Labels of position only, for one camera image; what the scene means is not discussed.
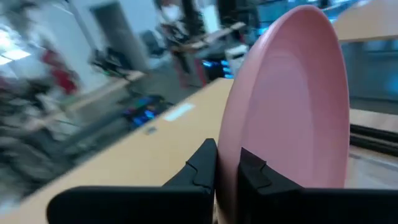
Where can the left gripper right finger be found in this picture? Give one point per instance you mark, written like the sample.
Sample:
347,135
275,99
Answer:
264,196

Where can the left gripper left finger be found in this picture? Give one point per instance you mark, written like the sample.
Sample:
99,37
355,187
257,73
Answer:
199,186

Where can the dusty pink plate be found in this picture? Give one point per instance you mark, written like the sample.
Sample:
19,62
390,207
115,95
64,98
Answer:
289,109

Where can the round desk grommet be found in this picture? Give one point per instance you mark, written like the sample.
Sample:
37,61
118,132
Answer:
150,130

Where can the white desk label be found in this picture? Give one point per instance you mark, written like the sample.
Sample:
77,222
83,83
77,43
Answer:
178,112

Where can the person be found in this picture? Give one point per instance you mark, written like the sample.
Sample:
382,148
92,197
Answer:
174,31

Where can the black aluminium frame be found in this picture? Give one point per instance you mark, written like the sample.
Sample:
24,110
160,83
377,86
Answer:
373,137

